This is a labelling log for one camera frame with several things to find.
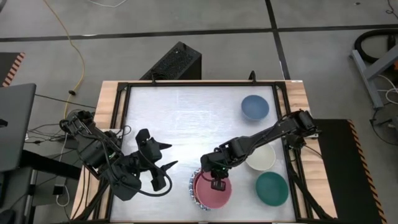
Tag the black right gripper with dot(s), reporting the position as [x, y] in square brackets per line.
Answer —
[216, 163]

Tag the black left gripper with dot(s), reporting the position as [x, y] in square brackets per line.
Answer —
[158, 180]

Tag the red plastic bowl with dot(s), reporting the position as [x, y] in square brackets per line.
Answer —
[211, 199]

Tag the white plastic bowl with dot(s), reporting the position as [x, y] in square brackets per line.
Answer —
[262, 158]

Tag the green plastic bowl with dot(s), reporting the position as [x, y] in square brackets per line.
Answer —
[272, 188]

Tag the blue plastic bowl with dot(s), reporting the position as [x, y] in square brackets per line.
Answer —
[255, 107]

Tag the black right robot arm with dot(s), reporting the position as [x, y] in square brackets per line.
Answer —
[267, 132]

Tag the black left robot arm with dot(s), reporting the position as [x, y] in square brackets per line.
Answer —
[93, 149]

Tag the black computer tower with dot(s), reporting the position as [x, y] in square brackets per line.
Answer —
[177, 62]

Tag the black power adapter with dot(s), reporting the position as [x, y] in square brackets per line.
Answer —
[58, 189]

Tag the black support beam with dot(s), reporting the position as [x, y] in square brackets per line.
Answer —
[49, 165]

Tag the large black hazard-striped mat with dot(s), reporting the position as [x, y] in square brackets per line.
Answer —
[342, 171]

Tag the grey flat monitor panel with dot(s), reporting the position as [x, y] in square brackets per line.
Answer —
[15, 124]

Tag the grey metal stand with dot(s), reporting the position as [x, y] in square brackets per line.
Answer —
[368, 77]

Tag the small black hazard-striped mat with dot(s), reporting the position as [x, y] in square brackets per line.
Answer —
[7, 67]

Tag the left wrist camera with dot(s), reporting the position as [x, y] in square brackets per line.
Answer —
[153, 149]

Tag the black metal table frame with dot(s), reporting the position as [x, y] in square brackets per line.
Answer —
[202, 83]

